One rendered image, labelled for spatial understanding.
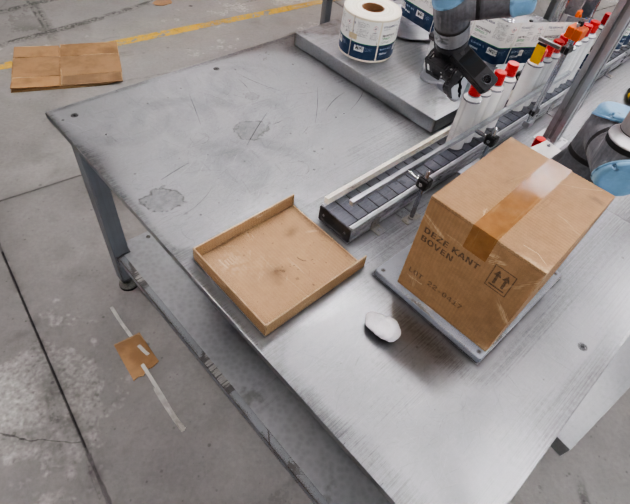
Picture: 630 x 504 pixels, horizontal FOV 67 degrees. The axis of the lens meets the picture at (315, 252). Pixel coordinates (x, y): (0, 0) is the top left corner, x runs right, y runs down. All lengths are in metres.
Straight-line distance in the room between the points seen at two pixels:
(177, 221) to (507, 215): 0.75
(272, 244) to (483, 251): 0.49
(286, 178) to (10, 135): 2.03
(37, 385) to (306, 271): 1.22
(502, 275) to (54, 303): 1.75
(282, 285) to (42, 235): 1.58
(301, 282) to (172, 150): 0.57
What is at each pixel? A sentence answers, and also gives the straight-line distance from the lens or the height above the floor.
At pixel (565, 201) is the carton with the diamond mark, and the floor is 1.12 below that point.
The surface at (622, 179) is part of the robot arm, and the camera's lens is 1.30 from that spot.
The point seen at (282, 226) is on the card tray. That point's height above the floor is 0.83.
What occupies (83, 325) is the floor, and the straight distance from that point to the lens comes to 2.09.
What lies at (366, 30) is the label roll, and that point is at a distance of 1.75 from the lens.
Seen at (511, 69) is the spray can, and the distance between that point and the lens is 1.53.
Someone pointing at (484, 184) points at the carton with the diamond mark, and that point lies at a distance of 0.98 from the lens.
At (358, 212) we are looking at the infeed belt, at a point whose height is 0.88.
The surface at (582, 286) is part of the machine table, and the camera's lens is 1.33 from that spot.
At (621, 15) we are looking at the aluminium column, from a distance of 1.61.
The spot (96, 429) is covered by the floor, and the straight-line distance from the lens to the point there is 1.88.
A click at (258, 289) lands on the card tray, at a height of 0.83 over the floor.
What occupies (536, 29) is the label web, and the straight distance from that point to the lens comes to 1.93.
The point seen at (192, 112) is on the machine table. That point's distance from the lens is 1.55.
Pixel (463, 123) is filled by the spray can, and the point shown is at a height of 0.97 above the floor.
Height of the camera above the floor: 1.69
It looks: 49 degrees down
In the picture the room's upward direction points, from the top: 9 degrees clockwise
